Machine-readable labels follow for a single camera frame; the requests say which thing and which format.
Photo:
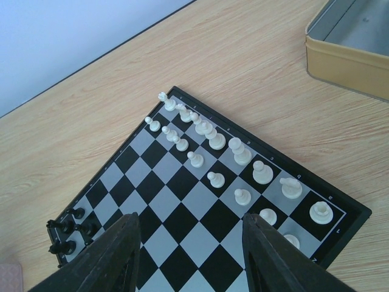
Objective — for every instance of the black grey chess board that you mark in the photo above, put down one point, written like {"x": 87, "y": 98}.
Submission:
{"x": 191, "y": 232}

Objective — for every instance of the black rook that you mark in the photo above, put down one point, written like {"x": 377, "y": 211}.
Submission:
{"x": 66, "y": 227}

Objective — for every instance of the white knight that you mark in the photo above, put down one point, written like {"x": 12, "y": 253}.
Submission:
{"x": 185, "y": 114}
{"x": 291, "y": 188}

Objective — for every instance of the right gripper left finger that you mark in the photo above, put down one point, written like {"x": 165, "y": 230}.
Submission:
{"x": 110, "y": 263}

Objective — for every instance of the white queen piece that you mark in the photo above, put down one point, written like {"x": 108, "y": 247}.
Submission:
{"x": 215, "y": 140}

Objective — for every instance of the white rook corner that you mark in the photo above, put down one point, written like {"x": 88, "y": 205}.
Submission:
{"x": 321, "y": 213}
{"x": 169, "y": 104}

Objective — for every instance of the white bishop far side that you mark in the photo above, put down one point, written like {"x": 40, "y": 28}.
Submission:
{"x": 200, "y": 125}

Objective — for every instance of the black pawn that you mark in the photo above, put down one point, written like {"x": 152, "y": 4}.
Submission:
{"x": 78, "y": 213}
{"x": 88, "y": 229}

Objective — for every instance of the white bishop near side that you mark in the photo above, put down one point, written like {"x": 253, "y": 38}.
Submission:
{"x": 262, "y": 173}

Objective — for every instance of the white rook far corner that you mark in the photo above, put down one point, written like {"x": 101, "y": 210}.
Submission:
{"x": 169, "y": 104}

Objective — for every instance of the black piece back rank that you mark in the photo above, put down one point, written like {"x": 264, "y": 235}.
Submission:
{"x": 66, "y": 248}

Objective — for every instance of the white king piece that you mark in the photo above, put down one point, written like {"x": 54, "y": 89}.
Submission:
{"x": 241, "y": 154}

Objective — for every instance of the yellow empty tin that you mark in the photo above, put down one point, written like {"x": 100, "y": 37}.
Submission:
{"x": 347, "y": 45}

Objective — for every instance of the pink tin with black pieces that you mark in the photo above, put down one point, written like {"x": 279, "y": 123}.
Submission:
{"x": 11, "y": 279}

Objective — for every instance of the white bishop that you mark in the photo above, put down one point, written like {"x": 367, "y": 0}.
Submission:
{"x": 200, "y": 125}
{"x": 262, "y": 173}

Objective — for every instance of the white pawn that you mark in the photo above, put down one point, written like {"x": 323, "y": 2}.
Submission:
{"x": 170, "y": 134}
{"x": 154, "y": 125}
{"x": 242, "y": 197}
{"x": 196, "y": 160}
{"x": 181, "y": 144}
{"x": 217, "y": 180}
{"x": 268, "y": 215}

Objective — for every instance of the white rook near corner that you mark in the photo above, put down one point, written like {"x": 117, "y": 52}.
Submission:
{"x": 321, "y": 213}

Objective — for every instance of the white knight far side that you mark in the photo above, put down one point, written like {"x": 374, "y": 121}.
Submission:
{"x": 185, "y": 114}

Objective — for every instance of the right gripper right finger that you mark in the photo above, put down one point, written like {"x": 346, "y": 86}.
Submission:
{"x": 274, "y": 264}

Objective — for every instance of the white knight near side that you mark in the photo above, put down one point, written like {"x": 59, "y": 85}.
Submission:
{"x": 291, "y": 188}

